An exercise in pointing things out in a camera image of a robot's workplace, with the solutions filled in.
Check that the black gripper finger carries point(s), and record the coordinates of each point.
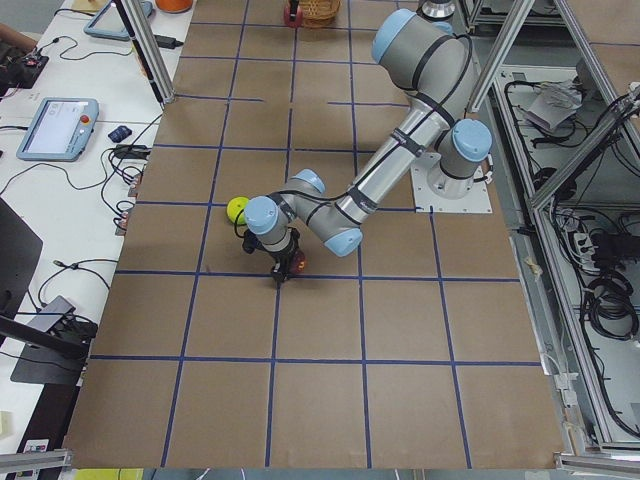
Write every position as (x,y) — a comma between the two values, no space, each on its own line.
(293,7)

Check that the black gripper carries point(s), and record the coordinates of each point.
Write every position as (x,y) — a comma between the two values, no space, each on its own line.
(283,257)

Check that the red apple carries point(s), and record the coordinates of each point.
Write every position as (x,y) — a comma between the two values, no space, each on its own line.
(292,21)

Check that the dark purple apple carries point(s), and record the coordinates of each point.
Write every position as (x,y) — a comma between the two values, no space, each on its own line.
(297,263)

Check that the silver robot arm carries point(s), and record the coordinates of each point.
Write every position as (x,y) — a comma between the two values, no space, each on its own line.
(435,71)
(435,9)

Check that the woven wicker basket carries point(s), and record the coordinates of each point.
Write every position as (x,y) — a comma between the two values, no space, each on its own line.
(319,13)

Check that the green apple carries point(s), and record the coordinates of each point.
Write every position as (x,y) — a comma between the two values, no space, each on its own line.
(235,210)

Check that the orange cylindrical container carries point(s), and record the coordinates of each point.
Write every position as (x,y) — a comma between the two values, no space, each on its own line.
(174,6)

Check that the black power adapter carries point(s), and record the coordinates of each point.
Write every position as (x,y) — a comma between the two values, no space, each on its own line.
(167,42)

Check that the teach pendant far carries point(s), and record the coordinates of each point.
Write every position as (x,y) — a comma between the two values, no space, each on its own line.
(107,24)

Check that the teach pendant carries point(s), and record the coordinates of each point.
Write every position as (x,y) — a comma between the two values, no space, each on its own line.
(107,24)
(60,130)

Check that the small blue device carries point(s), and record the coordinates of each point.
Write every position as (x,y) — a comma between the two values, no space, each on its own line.
(119,134)

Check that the teach pendant near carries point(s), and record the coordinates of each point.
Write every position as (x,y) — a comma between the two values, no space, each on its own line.
(60,130)

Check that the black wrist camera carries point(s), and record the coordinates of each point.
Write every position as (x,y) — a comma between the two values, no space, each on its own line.
(249,242)

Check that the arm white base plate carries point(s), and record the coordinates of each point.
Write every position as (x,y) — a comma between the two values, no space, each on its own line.
(436,192)

